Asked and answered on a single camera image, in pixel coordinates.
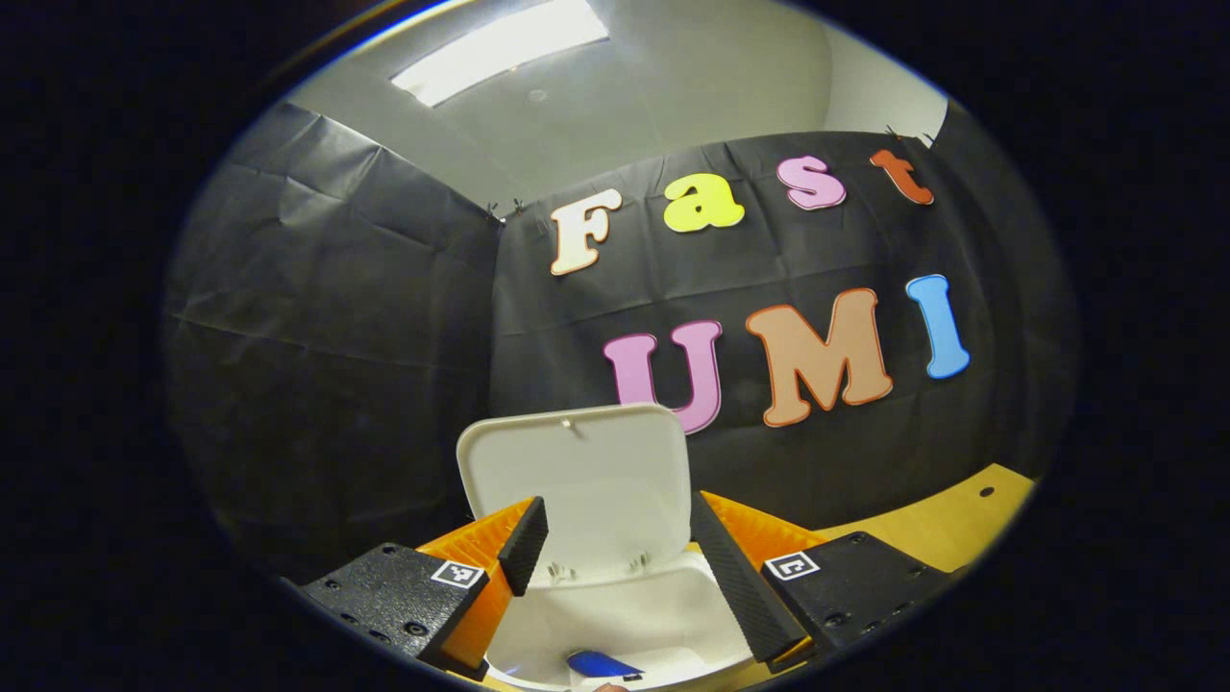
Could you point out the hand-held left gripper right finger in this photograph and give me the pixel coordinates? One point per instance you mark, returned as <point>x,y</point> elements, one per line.
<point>740,586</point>

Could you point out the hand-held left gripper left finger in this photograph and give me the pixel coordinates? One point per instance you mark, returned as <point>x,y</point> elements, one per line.
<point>524,548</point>

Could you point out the white desktop garbage bin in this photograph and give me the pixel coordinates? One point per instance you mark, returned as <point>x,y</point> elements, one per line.
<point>586,471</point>

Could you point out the blue pop can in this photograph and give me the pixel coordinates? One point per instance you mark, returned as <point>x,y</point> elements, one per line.
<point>601,663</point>

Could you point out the black backdrop cloth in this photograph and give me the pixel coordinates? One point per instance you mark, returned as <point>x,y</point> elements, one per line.
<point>336,336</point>

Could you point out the rectangular ceiling light panel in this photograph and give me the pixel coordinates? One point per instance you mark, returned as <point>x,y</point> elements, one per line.
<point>500,53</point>

